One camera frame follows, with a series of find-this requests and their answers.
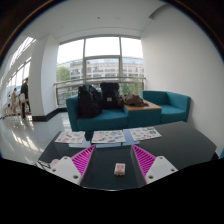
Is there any large black backpack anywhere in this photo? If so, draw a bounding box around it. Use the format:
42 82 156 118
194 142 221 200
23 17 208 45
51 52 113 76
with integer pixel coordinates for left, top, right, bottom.
77 84 104 119

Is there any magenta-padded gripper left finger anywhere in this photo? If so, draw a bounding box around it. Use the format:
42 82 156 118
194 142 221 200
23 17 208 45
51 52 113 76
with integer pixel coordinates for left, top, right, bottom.
48 144 96 186

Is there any metal window railing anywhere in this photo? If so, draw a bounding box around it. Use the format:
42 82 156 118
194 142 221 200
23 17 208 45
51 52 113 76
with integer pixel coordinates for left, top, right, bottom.
53 76 147 107

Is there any teal sofa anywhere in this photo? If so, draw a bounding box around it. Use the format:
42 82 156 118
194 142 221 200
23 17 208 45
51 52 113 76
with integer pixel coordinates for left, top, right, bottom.
65 90 192 133

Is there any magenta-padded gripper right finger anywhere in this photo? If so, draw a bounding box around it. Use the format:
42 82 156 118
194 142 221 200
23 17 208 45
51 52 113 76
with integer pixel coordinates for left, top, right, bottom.
129 144 179 186

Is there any person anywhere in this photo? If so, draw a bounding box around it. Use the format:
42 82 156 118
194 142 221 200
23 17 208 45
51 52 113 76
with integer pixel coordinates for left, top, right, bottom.
10 87 20 114
19 77 32 119

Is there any brown jacket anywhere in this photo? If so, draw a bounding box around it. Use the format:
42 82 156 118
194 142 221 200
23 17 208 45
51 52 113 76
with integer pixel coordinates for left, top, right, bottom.
119 93 150 108

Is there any wooden sofa table top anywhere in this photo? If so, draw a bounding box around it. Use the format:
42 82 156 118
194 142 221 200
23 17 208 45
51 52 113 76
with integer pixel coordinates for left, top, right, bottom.
123 100 163 112

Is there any printed sticker sheet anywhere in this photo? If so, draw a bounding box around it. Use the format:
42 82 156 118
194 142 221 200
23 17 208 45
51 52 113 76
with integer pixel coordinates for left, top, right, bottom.
128 126 163 142
91 129 127 145
54 130 86 145

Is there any black backpack with white label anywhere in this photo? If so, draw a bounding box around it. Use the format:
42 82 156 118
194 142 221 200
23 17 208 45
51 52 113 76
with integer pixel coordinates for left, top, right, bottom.
99 81 121 110

